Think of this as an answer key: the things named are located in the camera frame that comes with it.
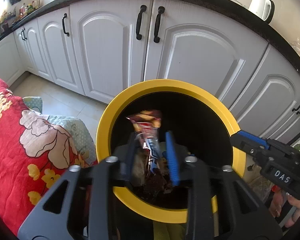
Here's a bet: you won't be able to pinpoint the yellow-green cloth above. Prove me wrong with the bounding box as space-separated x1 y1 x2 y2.
152 219 188 240

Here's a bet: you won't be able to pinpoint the red and blue snack wrapper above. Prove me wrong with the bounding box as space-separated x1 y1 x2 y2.
126 109 171 179

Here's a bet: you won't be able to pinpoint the yellow rim trash bin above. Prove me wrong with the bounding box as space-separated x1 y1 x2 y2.
96 79 246 240

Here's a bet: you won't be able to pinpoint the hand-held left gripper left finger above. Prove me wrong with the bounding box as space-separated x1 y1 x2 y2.
17 134 138 240

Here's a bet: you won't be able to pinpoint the dark brown wrapper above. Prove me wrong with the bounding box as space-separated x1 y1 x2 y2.
144 172 174 197

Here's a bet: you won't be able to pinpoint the white base cabinets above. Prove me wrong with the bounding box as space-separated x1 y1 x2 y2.
0 0 300 155

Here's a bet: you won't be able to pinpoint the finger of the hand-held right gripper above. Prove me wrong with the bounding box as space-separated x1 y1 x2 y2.
236 130 269 148
231 134 265 157

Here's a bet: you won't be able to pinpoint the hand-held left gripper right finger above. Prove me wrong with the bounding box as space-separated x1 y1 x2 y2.
164 131 283 240

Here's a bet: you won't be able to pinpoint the person's right hand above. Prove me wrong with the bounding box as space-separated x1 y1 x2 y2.
284 194 300 229

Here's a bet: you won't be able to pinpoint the white electric kettle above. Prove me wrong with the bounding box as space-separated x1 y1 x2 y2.
248 0 275 25

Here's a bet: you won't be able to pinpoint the dish rack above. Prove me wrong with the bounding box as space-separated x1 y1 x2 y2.
0 9 17 28

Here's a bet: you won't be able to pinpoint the red floral blanket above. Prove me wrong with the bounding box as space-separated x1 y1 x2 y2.
0 77 98 237

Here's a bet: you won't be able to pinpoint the group of condiment bottles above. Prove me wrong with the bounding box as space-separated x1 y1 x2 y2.
17 0 42 18

